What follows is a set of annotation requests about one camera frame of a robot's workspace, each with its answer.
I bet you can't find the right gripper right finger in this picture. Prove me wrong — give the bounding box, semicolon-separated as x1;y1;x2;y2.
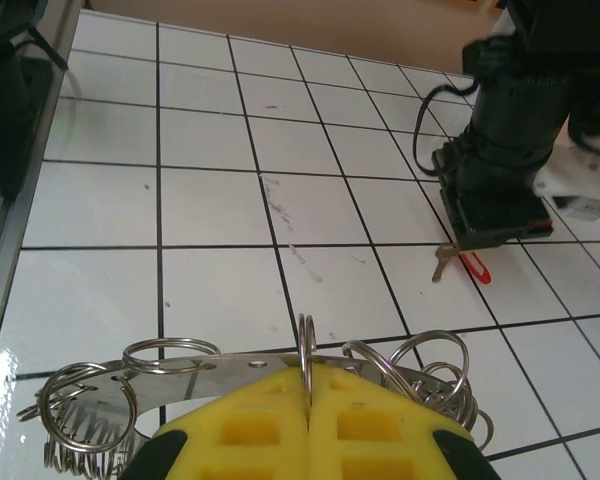
307;362;492;480

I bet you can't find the key with red tag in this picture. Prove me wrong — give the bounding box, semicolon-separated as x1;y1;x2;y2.
431;243;494;287

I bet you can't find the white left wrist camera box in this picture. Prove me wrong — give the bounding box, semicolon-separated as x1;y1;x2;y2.
532;147;600;221

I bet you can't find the aluminium mounting rail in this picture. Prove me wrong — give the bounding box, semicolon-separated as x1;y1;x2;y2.
0;0;89;326

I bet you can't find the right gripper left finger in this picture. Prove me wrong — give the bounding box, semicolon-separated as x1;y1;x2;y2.
124;367;312;480

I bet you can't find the metal disc with key rings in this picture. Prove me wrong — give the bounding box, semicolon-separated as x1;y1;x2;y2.
17;312;496;476

